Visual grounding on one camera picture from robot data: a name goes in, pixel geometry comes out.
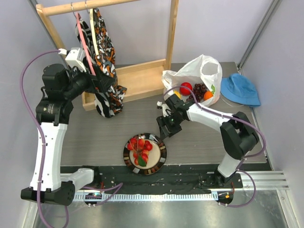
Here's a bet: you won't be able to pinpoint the blue bucket hat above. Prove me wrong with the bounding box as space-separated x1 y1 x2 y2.
220 73 261 107

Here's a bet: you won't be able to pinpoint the aluminium corner frame post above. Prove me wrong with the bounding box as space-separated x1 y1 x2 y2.
237 0 282 72

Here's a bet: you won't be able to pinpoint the orange black patterned garment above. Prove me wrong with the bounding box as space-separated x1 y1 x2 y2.
94 8 127 118

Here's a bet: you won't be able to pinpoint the wooden clothes rack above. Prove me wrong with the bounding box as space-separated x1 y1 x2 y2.
46 0 179 102

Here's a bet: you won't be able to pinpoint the purple cable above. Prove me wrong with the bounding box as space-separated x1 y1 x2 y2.
162 86 267 209
19 49 124 228

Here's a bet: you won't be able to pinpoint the cream hanger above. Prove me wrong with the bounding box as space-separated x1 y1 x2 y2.
89 9 100 57

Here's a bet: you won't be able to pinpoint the fake red cherry bunch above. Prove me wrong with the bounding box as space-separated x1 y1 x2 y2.
127 137 153 167

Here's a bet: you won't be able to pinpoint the perforated metal rail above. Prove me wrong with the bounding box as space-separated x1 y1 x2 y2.
73 191 218 203

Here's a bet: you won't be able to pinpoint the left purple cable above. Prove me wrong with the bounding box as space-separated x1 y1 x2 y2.
19 49 124 228

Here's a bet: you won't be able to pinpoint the fake purple grapes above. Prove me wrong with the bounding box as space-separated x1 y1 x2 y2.
192 83 209 103

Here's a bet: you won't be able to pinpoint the fake yellow lemon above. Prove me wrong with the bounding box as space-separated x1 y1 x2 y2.
174 90 181 99

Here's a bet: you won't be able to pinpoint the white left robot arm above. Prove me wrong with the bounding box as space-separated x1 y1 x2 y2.
20 64 114 206

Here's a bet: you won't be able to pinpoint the fake red apple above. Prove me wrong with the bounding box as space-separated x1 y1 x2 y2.
180 82 193 96

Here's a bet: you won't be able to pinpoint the white plastic bag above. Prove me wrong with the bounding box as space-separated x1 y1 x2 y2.
161 55 222 107

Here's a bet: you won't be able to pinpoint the patterned round plate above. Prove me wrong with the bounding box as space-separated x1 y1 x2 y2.
123 133 167 175

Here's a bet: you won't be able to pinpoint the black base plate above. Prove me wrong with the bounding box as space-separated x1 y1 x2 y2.
60 163 271 193

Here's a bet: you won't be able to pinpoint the pink hanger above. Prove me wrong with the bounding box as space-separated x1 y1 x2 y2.
76 13 96 76

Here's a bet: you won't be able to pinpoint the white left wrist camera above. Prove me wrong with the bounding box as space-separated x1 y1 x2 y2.
58 47 87 73

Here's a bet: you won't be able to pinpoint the fake orange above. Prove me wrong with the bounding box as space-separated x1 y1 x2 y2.
203 91 213 101

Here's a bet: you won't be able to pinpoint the left aluminium frame post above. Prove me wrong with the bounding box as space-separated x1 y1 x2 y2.
28 0 74 74

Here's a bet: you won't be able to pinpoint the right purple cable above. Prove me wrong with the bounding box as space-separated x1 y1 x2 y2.
162 86 267 209

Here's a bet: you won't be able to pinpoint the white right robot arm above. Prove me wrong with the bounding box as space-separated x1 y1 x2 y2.
156 95 259 188

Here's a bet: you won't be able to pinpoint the black white zebra garment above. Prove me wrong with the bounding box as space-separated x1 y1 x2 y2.
76 13 106 117

